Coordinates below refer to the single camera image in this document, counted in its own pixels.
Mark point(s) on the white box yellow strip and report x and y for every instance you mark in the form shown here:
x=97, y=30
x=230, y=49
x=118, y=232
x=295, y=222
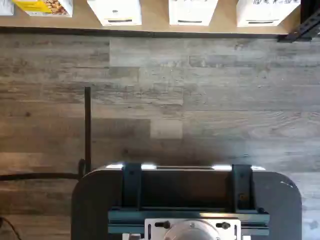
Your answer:
x=115, y=12

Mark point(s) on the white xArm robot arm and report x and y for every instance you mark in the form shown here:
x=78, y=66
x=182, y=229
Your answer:
x=191, y=232

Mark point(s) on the white box pink strip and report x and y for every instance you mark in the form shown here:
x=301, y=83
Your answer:
x=192, y=12

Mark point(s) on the white box teal strip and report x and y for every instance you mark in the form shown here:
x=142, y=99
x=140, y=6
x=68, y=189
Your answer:
x=265, y=12

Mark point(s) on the yellow granola box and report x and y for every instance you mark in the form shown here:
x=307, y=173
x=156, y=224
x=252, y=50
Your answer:
x=42, y=7

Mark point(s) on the black metal bar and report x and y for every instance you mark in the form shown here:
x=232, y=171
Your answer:
x=87, y=125

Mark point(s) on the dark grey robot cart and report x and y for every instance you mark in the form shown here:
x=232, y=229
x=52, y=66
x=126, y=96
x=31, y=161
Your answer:
x=95, y=205

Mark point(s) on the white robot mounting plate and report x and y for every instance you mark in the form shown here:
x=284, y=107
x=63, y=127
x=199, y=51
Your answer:
x=236, y=233

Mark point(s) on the teal metal frame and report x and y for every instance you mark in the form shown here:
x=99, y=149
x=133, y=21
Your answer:
x=131, y=187

